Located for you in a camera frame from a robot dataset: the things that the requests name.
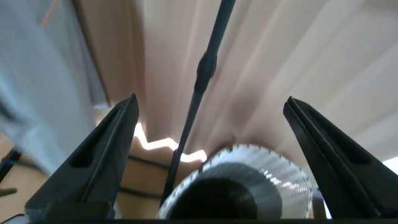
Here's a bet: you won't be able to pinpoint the white laundry basket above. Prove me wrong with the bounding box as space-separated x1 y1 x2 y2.
156 143 313 220

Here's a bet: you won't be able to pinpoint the pale grey shorts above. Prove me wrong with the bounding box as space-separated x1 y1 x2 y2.
0 0 109 175

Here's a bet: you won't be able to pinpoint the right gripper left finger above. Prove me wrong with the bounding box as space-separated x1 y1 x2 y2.
24 93 140 220

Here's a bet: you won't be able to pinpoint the black clothes rack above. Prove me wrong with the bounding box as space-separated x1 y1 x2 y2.
0 0 237 208

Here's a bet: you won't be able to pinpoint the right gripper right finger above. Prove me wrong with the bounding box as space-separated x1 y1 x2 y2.
282 96 398 219

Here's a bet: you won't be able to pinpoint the beige curtain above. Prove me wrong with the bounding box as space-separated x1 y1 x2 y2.
72 0 398 190

